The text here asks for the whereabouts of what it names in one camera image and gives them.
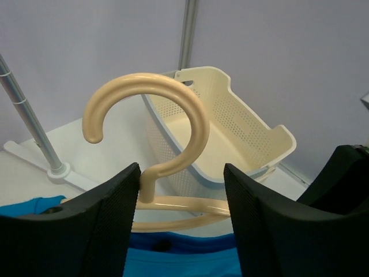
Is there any metal clothes rack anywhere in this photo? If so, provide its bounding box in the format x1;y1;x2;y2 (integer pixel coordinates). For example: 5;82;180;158
1;58;98;192

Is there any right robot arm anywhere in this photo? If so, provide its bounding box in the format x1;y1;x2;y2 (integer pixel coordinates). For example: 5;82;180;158
297;145;368;215

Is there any blue t shirt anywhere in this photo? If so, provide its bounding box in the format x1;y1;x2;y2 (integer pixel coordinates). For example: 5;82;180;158
1;195;241;276

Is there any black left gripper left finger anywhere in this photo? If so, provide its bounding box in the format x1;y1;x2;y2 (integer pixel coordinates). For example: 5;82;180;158
1;163;141;276

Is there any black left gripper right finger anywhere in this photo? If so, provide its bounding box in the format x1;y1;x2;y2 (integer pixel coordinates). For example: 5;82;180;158
224;163;368;276

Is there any beige plastic hanger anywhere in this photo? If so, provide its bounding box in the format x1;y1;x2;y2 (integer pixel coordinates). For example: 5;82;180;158
60;73;231;231

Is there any cream laundry basket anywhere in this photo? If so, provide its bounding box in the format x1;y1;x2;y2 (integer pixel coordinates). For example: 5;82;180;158
142;66;296;200

